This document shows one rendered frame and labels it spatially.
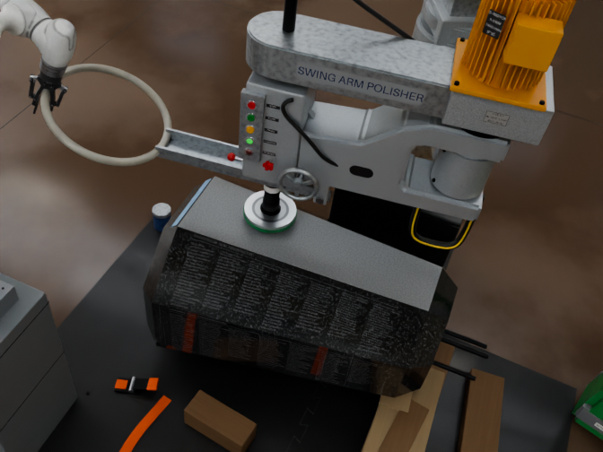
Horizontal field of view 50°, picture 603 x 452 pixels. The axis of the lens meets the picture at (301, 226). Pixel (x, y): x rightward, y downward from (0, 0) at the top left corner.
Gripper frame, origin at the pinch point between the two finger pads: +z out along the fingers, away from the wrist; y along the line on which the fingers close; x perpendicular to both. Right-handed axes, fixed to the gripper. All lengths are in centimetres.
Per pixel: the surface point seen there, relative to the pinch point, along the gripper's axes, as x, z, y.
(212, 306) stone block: -53, 21, 81
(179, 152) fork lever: -13, -15, 51
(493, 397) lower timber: -64, 21, 222
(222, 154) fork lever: -8, -16, 67
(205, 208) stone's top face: -16, 9, 70
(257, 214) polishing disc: -22, -4, 88
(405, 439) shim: -91, 24, 172
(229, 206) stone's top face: -14, 6, 79
